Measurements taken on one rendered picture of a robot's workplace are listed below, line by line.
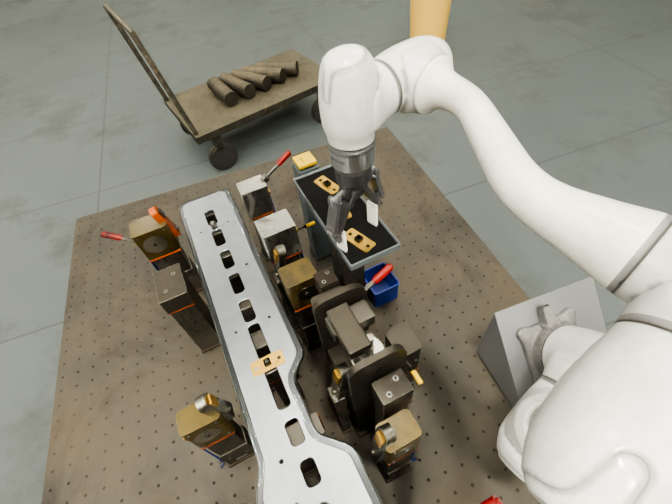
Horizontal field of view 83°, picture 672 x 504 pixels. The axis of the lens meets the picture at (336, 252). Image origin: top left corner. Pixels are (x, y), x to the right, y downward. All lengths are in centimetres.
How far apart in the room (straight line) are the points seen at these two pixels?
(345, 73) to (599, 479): 57
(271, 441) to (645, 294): 73
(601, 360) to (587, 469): 10
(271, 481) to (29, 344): 218
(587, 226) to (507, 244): 207
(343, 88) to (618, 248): 42
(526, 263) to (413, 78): 191
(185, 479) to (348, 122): 105
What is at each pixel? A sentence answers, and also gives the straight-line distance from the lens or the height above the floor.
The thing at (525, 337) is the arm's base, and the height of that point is 90.
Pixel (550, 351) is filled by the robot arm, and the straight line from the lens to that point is 113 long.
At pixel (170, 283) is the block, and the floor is 103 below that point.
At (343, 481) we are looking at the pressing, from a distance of 89.
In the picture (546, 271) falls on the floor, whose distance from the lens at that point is 251.
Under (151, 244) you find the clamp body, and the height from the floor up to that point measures 101.
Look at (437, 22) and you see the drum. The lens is 444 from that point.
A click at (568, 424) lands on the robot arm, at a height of 150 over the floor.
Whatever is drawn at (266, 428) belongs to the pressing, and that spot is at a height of 100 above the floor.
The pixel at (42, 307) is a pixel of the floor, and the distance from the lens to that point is 300.
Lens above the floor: 188
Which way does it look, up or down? 51 degrees down
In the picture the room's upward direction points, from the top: 8 degrees counter-clockwise
